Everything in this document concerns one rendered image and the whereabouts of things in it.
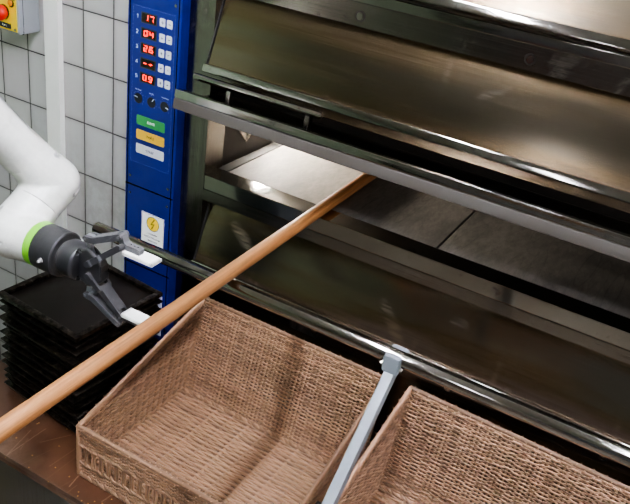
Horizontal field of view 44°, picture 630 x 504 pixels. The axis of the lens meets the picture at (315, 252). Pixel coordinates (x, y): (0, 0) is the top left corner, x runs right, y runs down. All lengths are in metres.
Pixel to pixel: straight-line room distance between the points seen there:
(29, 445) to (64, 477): 0.14
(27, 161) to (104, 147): 0.59
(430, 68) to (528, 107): 0.22
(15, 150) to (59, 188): 0.12
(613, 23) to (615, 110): 0.17
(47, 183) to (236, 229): 0.56
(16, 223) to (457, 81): 0.91
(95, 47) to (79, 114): 0.20
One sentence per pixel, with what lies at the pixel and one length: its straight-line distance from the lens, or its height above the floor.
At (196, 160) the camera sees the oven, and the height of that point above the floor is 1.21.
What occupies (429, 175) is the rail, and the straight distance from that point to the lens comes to 1.53.
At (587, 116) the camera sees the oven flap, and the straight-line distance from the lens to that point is 1.58.
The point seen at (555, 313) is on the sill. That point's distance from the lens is 1.72.
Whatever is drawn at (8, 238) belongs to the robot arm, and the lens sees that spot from 1.63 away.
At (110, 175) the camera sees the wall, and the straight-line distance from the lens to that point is 2.21.
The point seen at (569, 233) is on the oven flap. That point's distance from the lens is 1.48.
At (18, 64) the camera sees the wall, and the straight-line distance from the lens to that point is 2.36.
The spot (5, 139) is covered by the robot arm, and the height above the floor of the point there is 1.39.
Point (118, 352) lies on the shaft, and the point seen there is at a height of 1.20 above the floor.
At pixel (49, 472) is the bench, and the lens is 2.01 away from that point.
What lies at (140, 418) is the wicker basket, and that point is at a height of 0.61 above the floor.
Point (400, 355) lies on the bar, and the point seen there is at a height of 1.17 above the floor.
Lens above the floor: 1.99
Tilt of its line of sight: 29 degrees down
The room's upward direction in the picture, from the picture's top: 9 degrees clockwise
